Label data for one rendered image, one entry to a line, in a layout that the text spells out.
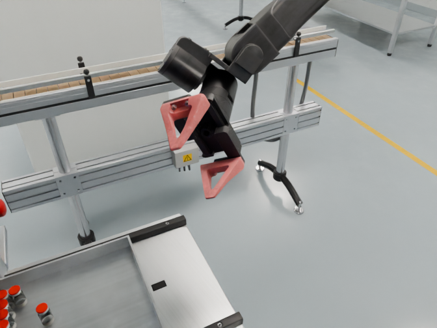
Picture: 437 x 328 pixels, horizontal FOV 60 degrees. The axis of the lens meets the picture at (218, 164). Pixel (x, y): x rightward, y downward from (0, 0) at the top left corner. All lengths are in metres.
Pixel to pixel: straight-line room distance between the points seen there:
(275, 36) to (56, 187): 1.33
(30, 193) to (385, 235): 1.78
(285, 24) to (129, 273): 0.58
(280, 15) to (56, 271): 0.67
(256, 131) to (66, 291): 1.35
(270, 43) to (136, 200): 1.84
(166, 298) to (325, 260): 1.34
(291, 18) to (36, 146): 1.89
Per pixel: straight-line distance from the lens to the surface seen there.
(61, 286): 0.88
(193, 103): 0.48
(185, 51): 0.58
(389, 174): 2.70
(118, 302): 0.82
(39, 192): 1.75
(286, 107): 2.03
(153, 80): 1.56
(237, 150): 0.55
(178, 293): 0.81
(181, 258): 0.87
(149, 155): 1.75
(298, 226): 2.17
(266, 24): 0.59
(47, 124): 1.60
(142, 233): 0.90
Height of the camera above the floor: 1.56
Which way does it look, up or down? 38 degrees down
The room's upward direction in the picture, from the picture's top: straight up
